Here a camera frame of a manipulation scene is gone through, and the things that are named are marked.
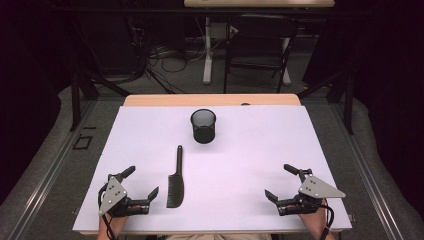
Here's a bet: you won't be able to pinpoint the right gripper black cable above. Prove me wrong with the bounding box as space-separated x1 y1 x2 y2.
319 198 336 240

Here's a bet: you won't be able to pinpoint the white desk leg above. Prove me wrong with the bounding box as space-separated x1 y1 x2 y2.
281 36 293 85
202 16 215 85

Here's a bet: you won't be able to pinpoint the black metal stand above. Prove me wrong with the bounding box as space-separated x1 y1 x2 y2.
296 64 355 136
68 64 133 133

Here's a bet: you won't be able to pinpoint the metal floor rail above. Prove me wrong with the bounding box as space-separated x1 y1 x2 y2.
5 99 98 240
328 101 405 240

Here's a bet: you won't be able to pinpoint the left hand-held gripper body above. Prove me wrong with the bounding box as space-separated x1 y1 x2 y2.
98 173 151 218

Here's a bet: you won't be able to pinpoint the black comb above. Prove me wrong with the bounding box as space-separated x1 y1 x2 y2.
166 144 185 209

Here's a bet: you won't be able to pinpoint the person's right hand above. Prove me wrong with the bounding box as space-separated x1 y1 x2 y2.
283 199 328 232

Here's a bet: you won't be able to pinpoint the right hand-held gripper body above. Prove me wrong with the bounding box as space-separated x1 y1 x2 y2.
276 168 347 217

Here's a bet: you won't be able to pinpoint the black mesh pen cup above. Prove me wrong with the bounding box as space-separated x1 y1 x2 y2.
190 108 217 145

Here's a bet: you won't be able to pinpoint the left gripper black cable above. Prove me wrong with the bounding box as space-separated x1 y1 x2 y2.
97 185 118 240

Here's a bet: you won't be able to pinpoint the person's left hand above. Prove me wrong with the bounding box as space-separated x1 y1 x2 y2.
99 205 142 232

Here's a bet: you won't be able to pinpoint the white table mat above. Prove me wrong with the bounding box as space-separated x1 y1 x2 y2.
72 105 353 233

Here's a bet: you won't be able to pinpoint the black folding chair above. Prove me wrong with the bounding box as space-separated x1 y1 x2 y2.
222 13 300 95

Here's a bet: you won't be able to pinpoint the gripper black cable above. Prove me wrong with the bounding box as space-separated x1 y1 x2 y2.
319 198 336 240
97 185 118 240

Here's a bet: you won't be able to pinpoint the wooden table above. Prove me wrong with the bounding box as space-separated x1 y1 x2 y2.
79 93 345 236

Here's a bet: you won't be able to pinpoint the person's beige pants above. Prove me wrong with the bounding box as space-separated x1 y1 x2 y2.
164 233 273 240

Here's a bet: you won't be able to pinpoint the tangle of floor cables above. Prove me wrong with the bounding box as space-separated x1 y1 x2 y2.
131 18 208 95

